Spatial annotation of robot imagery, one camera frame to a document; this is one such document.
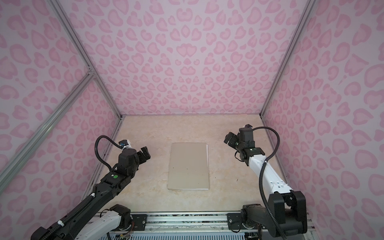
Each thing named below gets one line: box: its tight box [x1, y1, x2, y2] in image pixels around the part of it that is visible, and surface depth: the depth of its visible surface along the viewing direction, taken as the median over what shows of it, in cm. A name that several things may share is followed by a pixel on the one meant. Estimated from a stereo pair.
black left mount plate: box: [131, 214, 147, 231], surface depth 75 cm
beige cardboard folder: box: [167, 142, 210, 191], surface depth 92 cm
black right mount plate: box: [227, 213, 246, 230], surface depth 75 cm
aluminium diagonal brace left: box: [0, 71, 96, 192], surface depth 72 cm
